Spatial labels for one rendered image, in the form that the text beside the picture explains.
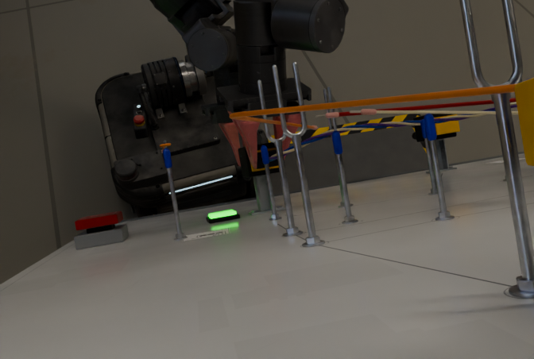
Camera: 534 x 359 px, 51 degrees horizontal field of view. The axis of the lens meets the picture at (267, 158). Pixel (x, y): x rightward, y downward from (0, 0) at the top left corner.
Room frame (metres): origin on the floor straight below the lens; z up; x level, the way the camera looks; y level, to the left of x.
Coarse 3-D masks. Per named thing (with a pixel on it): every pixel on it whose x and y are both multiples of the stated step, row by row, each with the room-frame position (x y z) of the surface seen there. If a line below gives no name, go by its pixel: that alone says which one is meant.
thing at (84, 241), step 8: (96, 232) 0.37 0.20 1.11; (104, 232) 0.36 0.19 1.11; (112, 232) 0.36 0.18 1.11; (120, 232) 0.37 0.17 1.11; (80, 240) 0.36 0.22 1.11; (88, 240) 0.36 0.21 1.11; (96, 240) 0.36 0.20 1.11; (104, 240) 0.36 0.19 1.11; (112, 240) 0.36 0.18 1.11; (120, 240) 0.36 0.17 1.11; (80, 248) 0.35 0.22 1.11
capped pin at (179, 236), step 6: (168, 150) 0.40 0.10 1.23; (168, 156) 0.39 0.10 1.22; (168, 162) 0.38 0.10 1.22; (168, 168) 0.38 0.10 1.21; (168, 174) 0.38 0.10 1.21; (168, 180) 0.37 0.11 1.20; (174, 192) 0.36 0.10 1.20; (174, 198) 0.36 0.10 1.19; (174, 204) 0.35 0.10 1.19; (174, 210) 0.35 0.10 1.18; (180, 228) 0.33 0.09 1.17; (180, 234) 0.33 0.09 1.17; (174, 240) 0.32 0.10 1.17
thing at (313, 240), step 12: (276, 72) 0.33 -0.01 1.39; (276, 84) 0.32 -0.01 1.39; (300, 96) 0.32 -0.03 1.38; (288, 132) 0.29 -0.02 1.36; (300, 132) 0.30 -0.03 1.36; (300, 144) 0.29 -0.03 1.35; (300, 156) 0.28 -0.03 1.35; (300, 168) 0.27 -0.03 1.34; (300, 180) 0.27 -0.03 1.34; (312, 216) 0.25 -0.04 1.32; (312, 228) 0.24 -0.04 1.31; (312, 240) 0.23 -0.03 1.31
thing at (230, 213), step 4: (216, 212) 0.43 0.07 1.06; (220, 212) 0.42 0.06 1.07; (224, 212) 0.42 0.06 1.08; (228, 212) 0.41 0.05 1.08; (232, 212) 0.41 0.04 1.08; (236, 212) 0.42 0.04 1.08; (208, 216) 0.42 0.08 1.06; (212, 216) 0.41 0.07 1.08; (216, 216) 0.41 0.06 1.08; (220, 216) 0.41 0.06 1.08; (224, 216) 0.41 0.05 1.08; (228, 216) 0.41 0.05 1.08; (232, 216) 0.41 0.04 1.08; (236, 216) 0.41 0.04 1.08; (208, 220) 0.40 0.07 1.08; (212, 220) 0.40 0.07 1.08; (216, 220) 0.40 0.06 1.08; (220, 220) 0.40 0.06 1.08; (224, 220) 0.40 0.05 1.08
